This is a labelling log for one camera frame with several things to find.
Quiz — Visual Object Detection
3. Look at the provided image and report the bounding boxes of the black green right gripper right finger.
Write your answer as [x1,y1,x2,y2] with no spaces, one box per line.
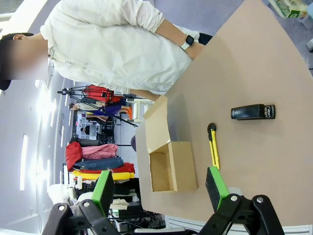
[199,165,286,235]

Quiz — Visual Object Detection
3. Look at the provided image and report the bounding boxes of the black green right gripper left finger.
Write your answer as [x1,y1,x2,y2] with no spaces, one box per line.
[41,170,119,235]

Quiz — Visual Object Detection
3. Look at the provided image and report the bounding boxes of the brown cardboard box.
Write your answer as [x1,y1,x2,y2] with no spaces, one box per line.
[142,95,198,193]

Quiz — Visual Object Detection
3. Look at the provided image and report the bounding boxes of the black stapler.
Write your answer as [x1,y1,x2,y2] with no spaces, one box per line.
[230,104,276,121]

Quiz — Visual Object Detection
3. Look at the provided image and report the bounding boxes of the person's left forearm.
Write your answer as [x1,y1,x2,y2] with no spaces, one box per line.
[156,19,196,53]

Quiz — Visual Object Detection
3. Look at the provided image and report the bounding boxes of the person's right forearm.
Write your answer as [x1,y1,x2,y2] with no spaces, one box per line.
[129,89,160,101]

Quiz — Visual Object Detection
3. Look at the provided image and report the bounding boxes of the person's left hand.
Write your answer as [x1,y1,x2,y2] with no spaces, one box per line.
[188,43,205,61]

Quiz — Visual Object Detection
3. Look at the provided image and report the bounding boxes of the yellow folded cloth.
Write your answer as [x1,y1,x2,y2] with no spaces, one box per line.
[71,170,135,182]

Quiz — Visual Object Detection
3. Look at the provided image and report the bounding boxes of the blue jeans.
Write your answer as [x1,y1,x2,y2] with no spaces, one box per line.
[73,157,125,171]

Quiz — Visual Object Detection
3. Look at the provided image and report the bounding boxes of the red folded cloth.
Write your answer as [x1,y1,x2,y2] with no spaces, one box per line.
[79,162,136,175]

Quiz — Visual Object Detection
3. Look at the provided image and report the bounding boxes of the yellow black utility knife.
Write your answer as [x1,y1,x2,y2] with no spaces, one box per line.
[207,122,221,170]

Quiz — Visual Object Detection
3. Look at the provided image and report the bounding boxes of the pink garment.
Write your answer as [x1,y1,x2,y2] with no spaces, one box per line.
[81,143,119,160]

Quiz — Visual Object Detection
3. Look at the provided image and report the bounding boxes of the red garment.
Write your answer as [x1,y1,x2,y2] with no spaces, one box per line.
[65,141,84,172]

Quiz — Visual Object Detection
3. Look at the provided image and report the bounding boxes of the orange plastic stool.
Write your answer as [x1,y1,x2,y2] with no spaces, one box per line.
[121,106,134,121]

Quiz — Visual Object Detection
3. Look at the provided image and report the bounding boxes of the person in white jacket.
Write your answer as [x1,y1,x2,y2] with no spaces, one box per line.
[0,0,213,96]

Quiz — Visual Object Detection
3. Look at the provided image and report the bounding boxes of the white smartwatch black face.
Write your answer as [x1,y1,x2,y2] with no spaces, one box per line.
[180,35,195,50]

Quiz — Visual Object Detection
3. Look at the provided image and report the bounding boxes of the green white carton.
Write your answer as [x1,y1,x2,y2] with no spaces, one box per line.
[268,0,309,19]

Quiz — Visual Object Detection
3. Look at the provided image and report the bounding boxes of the black camera tripod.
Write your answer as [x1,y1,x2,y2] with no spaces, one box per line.
[57,85,147,128]

